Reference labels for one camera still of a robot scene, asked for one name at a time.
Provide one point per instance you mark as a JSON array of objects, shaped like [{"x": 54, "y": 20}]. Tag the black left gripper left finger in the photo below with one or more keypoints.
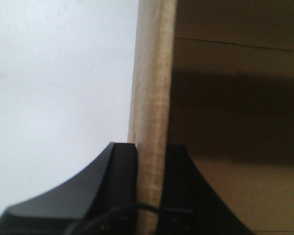
[{"x": 108, "y": 182}]

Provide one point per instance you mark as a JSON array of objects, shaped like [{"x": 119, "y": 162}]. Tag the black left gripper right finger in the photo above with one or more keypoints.
[{"x": 189, "y": 204}]

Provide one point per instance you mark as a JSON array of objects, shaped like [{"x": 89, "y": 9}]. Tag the brown cardboard box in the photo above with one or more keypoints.
[{"x": 217, "y": 76}]

